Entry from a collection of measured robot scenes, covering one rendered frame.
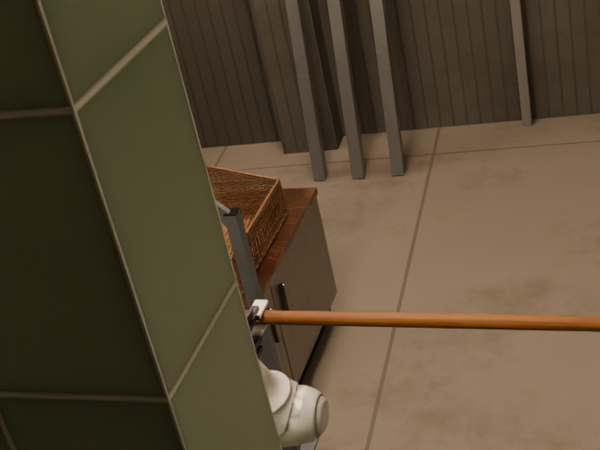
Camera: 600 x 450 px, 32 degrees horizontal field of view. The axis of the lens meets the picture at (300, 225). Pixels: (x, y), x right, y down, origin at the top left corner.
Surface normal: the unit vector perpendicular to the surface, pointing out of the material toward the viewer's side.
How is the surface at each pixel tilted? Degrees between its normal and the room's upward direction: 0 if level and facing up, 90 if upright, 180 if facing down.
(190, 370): 90
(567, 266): 0
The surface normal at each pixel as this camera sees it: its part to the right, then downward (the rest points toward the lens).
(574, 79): -0.21, 0.51
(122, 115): 0.94, -0.03
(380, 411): -0.19, -0.86
